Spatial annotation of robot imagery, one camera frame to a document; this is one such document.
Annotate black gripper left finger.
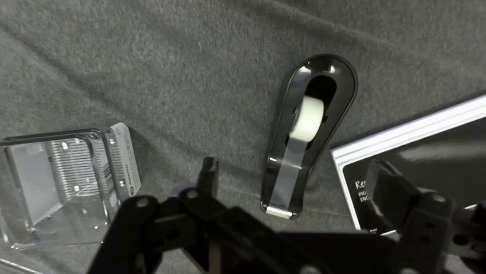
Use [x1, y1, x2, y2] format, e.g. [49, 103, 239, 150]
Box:
[86, 155, 277, 274]

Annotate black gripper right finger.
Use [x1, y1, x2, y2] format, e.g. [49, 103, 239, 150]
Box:
[364, 158, 486, 274]

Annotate black tape dispenser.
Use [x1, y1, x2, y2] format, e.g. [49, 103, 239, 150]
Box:
[258, 53, 359, 220]

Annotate black flat box white edge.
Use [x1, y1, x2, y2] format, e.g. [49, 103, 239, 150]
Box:
[329, 92, 486, 240]

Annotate small clear plastic container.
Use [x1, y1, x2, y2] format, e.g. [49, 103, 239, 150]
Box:
[0, 120, 144, 252]

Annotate grey tablecloth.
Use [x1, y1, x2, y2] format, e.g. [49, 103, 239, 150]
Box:
[0, 0, 486, 274]

